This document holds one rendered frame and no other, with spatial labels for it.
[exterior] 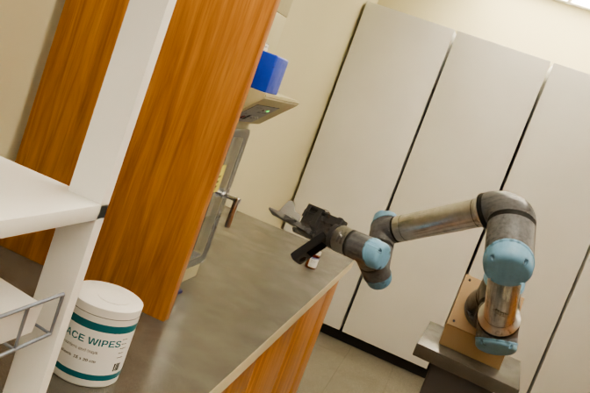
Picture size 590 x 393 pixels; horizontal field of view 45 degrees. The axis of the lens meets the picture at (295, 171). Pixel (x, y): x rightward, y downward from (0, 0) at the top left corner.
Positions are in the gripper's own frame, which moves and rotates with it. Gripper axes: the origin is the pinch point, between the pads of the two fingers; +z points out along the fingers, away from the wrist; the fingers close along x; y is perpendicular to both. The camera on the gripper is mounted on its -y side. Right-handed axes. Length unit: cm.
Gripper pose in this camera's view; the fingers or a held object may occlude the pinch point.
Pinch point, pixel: (279, 219)
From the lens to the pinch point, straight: 208.1
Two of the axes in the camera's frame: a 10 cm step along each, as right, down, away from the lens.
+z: -7.5, -2.9, 5.9
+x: -4.5, -4.3, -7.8
